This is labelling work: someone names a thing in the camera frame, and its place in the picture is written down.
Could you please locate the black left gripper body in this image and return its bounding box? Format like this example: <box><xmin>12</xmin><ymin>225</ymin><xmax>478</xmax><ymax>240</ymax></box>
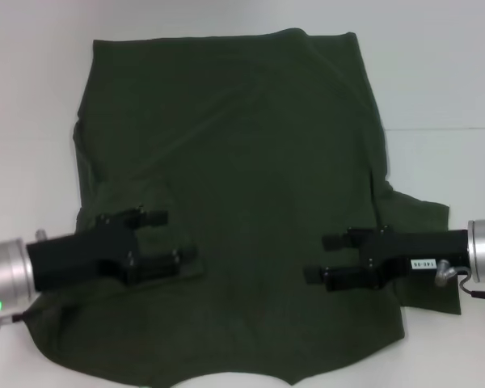
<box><xmin>25</xmin><ymin>213</ymin><xmax>141</xmax><ymax>293</ymax></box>

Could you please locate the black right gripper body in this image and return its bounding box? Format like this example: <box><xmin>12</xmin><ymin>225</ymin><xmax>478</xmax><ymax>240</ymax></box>
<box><xmin>358</xmin><ymin>228</ymin><xmax>470</xmax><ymax>289</ymax></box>

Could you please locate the dark green t-shirt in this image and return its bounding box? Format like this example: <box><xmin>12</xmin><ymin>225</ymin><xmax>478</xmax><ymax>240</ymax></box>
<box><xmin>23</xmin><ymin>27</ymin><xmax>462</xmax><ymax>387</ymax></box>

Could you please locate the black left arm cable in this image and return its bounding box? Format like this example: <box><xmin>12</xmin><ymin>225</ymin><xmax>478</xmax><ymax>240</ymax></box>
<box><xmin>11</xmin><ymin>310</ymin><xmax>40</xmax><ymax>325</ymax></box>

